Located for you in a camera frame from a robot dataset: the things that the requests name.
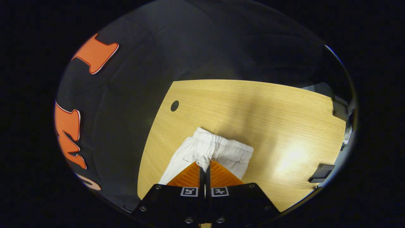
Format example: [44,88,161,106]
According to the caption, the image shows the white jeans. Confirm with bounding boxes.
[158,127,254,186]

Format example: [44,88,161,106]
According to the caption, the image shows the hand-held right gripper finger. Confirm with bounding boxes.
[206,160,280,225]
[131,161,206,225]

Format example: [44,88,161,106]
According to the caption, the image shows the black table clamp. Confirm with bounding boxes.
[332,97,349,121]
[308,164,336,183]

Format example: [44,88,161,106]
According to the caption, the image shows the black backdrop cloth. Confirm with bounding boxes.
[54,2,355,211]

